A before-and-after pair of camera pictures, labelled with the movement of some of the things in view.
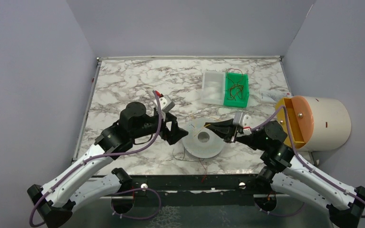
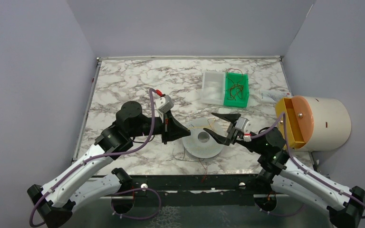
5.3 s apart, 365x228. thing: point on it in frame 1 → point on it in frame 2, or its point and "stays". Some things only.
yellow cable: x=208 y=125 → x=210 y=121
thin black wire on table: x=183 y=158 stays
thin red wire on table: x=206 y=173 stays
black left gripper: x=167 y=126 stays
